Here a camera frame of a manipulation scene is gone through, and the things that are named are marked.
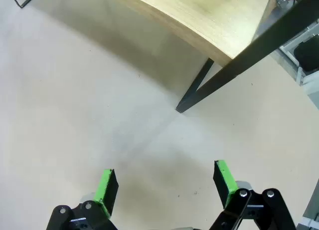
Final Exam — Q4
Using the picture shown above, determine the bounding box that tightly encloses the right gripper black-green left finger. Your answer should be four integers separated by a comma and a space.
46, 168, 119, 230

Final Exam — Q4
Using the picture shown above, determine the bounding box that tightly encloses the right gripper black-green right finger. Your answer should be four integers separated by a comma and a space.
209, 159, 297, 230

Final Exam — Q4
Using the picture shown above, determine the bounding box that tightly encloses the black bag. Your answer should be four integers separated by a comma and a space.
294, 35, 319, 72

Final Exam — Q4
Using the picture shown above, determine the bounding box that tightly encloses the wooden shelf with black frame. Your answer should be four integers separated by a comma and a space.
99, 0, 319, 114

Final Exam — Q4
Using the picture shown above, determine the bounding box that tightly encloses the grey metal bracket with bolt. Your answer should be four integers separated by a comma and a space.
271, 0, 291, 9

